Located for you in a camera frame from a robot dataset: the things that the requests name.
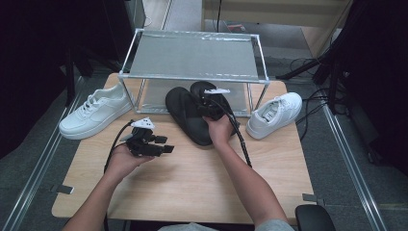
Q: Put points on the metal shoe rack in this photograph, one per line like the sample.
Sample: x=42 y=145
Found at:
x=192 y=57

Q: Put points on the black tripod stand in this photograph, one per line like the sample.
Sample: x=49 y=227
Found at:
x=320 y=69

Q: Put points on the wooden cabinet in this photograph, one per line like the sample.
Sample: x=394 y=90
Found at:
x=275 y=12

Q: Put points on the grey table bracket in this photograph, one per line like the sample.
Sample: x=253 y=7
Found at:
x=312 y=198
x=62 y=189

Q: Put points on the person's left hand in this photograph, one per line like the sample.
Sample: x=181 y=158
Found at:
x=123 y=163

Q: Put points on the black slipper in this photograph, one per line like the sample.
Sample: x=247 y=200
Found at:
x=200 y=88
x=183 y=109

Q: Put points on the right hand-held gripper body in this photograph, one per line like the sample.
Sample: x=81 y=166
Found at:
x=210 y=107

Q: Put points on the dark curtain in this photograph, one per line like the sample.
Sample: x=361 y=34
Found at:
x=378 y=80
x=48 y=48

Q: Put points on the metal floor rail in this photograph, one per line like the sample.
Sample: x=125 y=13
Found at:
x=352 y=173
x=35 y=179

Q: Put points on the white sneaker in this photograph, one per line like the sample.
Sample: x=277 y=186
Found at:
x=282 y=112
x=96 y=112

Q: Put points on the person's right hand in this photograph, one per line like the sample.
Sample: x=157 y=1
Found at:
x=221 y=131

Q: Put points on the person's grey shirt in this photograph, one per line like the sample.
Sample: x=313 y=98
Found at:
x=275 y=225

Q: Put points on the black chair armrest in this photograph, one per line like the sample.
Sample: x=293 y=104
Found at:
x=314 y=218

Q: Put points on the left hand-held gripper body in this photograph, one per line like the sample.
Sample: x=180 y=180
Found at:
x=141 y=141

